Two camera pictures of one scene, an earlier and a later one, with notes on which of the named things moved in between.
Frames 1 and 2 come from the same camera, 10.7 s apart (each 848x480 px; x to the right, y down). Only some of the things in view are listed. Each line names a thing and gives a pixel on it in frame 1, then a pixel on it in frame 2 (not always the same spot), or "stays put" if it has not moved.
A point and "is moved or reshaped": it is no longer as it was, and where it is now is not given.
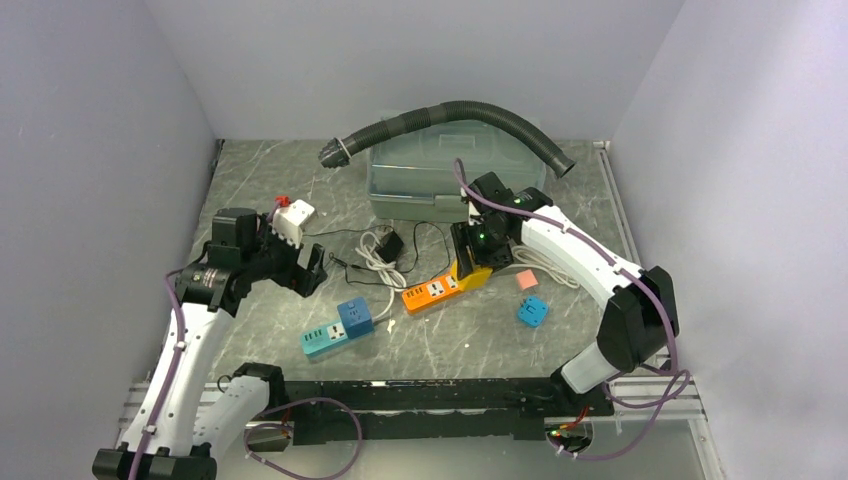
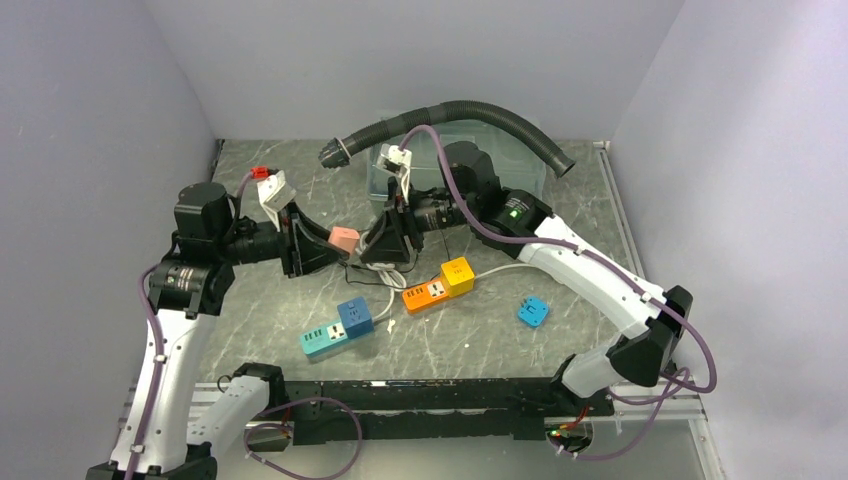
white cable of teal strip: (394, 279) stays put
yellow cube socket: (479, 276) is moved or reshaped
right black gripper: (462, 235) -> (387, 243)
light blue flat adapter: (532, 312) stays put
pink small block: (527, 279) -> (344, 238)
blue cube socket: (356, 318) stays put
